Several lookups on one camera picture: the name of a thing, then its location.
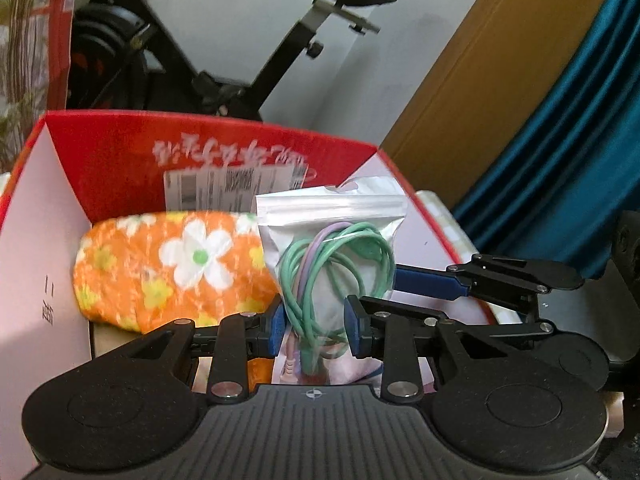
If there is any blue curtain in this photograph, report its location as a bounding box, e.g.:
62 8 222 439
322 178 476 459
452 0 640 281

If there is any red strawberry cardboard box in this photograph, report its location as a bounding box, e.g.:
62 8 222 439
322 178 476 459
0 110 496 480

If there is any wooden door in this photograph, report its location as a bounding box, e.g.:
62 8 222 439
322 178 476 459
380 0 621 211

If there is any orange floral cloth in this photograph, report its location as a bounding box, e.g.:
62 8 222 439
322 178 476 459
72 211 281 336

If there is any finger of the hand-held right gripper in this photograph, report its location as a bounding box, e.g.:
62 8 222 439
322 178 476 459
395 255 585 311
500 305 557 351

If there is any checkered tablecloth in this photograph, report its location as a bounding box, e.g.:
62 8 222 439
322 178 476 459
415 190 531 326

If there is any pink printed backdrop cloth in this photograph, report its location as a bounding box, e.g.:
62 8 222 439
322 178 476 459
0 0 73 173

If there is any black exercise bike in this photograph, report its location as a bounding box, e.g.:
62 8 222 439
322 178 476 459
65 0 401 123

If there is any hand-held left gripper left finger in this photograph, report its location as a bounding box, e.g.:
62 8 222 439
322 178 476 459
125 307 287 404

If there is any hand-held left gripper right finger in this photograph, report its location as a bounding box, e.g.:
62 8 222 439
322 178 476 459
344 295 506 405

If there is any zip bag with cables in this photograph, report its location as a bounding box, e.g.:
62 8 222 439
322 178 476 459
254 176 408 386

